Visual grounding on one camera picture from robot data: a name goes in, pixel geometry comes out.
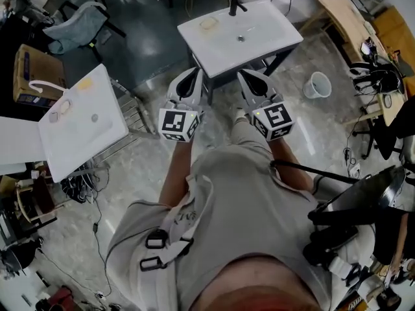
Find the person's left forearm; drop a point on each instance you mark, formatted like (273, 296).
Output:
(176, 173)

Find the white plastic waste bin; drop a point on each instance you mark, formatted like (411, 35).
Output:
(319, 87)

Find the black chair backrest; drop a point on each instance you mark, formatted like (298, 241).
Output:
(356, 199)

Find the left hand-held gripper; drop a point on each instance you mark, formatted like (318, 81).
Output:
(175, 122)

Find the small device with screen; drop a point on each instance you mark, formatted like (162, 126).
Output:
(368, 46)

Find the white power strip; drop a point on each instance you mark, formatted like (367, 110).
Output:
(355, 169)

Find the white pouch with black clip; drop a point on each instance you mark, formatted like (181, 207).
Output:
(340, 267)

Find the person's grey clothing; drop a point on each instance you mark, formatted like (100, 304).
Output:
(233, 206)

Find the light wooden table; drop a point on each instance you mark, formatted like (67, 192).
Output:
(340, 15)

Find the wooden frame rack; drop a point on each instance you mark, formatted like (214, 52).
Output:
(29, 199)

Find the dark metal basin stand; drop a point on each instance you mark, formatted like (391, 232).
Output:
(220, 83)

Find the person's right forearm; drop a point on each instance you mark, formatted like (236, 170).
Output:
(285, 151)

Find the pile of black headsets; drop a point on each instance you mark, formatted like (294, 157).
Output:
(379, 78)

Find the grey metal slatted rack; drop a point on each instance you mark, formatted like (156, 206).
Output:
(133, 109)

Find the black basin faucet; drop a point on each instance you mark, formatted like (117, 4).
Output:
(234, 5)

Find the black plastic buckle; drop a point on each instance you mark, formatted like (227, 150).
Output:
(151, 264)
(156, 239)

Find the person's chin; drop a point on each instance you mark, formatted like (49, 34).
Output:
(256, 293)

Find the black waist pouch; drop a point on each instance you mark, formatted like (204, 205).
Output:
(330, 245)

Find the white washbasin with black faucet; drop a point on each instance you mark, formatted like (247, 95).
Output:
(259, 28)

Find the red container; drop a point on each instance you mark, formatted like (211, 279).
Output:
(61, 298)

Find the black office chair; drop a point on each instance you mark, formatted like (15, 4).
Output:
(389, 134)

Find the blue-grey cloth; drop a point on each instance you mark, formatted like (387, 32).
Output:
(78, 24)

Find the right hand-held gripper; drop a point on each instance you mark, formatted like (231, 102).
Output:
(275, 117)

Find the white flat panel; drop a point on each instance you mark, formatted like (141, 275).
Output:
(19, 144)

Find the white curved faucet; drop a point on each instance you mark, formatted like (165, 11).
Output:
(42, 83)

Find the brown cardboard box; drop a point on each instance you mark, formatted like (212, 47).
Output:
(39, 73)

